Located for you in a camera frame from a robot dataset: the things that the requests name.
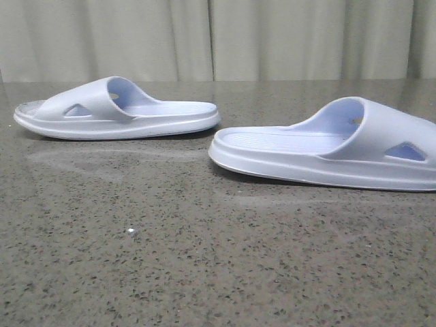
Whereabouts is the light blue slipper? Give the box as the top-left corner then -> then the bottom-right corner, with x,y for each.
14,76 -> 221,140
208,97 -> 435,191

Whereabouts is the beige pleated curtain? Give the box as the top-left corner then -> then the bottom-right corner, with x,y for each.
1,1 -> 435,82

